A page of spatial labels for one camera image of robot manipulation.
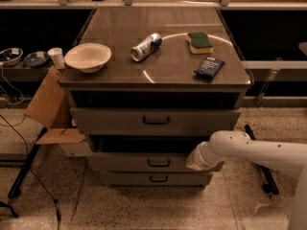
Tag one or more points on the brown cardboard box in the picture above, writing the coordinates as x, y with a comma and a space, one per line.
50, 107

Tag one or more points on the silver blue soda can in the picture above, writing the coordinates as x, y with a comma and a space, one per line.
146, 47

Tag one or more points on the grey bottom drawer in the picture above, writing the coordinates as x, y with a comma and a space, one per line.
156, 178

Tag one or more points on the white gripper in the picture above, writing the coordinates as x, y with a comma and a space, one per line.
200, 156

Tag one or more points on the green yellow sponge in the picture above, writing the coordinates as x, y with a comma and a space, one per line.
199, 43

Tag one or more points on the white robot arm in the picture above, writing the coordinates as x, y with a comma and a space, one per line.
287, 158

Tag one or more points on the grey drawer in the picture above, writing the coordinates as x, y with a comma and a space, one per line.
153, 122
143, 154
156, 178

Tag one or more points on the white blue bowl on shelf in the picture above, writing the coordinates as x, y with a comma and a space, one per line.
11, 56

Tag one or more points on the dark blue snack packet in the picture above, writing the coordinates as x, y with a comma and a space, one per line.
209, 67

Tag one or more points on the grey top drawer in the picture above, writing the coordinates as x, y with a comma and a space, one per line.
153, 122

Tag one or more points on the grey drawer cabinet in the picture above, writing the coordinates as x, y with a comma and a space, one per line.
165, 79

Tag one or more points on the black left stand leg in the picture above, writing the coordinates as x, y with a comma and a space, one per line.
15, 190

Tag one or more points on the white paper cup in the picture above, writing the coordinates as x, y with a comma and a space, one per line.
56, 56

